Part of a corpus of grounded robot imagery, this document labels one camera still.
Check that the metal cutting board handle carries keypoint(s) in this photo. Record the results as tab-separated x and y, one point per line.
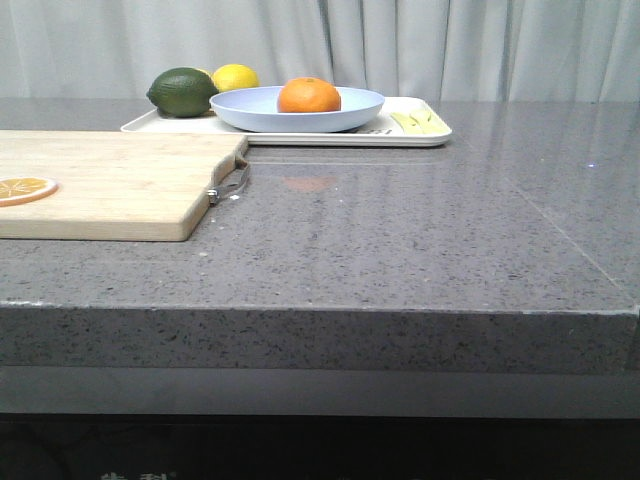
231	183

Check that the yellow plastic knife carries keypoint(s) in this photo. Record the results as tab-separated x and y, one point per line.
407	123

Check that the wooden cutting board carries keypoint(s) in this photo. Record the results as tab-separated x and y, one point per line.
114	185

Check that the dark green lime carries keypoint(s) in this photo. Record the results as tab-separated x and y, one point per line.
182	92

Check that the yellow lemon right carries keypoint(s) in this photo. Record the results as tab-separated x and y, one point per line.
234	76

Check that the white grey curtain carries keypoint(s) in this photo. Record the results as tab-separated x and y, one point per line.
437	50

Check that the cream white tray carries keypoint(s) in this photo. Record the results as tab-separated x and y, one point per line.
382	131

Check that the orange slice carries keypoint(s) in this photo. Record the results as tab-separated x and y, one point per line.
21	190

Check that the light blue plate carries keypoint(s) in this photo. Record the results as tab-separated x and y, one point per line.
255	110

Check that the whole orange fruit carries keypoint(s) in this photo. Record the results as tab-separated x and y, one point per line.
308	95

